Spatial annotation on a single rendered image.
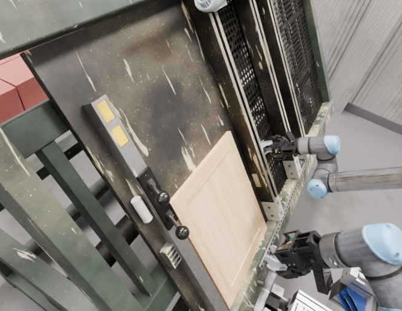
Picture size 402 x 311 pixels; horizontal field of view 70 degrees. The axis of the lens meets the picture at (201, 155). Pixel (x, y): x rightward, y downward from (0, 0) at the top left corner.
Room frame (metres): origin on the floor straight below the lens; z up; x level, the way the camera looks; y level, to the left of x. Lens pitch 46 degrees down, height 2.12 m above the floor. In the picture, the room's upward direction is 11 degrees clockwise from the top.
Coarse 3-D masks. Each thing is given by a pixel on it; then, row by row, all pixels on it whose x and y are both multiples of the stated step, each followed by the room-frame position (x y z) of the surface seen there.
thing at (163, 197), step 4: (148, 180) 0.48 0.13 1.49; (152, 180) 0.49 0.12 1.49; (148, 184) 0.47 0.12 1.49; (152, 184) 0.47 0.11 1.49; (152, 188) 0.46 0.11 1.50; (156, 188) 0.45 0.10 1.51; (156, 192) 0.43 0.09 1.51; (160, 192) 0.41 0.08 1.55; (164, 192) 0.41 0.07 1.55; (156, 196) 0.40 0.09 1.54; (160, 196) 0.40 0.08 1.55; (164, 196) 0.40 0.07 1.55; (168, 196) 0.41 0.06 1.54; (156, 200) 0.40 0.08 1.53; (160, 200) 0.39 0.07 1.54; (164, 200) 0.40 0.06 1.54; (168, 200) 0.40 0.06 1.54; (160, 204) 0.39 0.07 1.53; (164, 204) 0.39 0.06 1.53
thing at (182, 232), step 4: (168, 212) 0.46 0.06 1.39; (168, 216) 0.45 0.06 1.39; (172, 216) 0.46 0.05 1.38; (172, 220) 0.43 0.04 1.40; (176, 224) 0.41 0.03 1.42; (176, 228) 0.39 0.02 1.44; (180, 228) 0.38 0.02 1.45; (184, 228) 0.39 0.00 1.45; (188, 228) 0.39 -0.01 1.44; (176, 232) 0.38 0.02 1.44; (180, 232) 0.37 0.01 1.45; (184, 232) 0.38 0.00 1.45; (188, 232) 0.38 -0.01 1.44; (176, 236) 0.37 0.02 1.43; (180, 236) 0.37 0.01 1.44; (184, 236) 0.37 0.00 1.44; (188, 236) 0.38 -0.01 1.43
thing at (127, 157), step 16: (96, 112) 0.51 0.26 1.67; (112, 112) 0.55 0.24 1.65; (96, 128) 0.52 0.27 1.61; (112, 128) 0.52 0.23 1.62; (112, 144) 0.50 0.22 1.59; (128, 144) 0.52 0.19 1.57; (128, 160) 0.49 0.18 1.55; (128, 176) 0.48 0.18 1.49; (160, 224) 0.44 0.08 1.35; (176, 240) 0.43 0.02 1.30; (192, 256) 0.43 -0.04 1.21; (192, 272) 0.39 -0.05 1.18; (208, 288) 0.39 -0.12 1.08; (208, 304) 0.36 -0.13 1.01; (224, 304) 0.38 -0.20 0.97
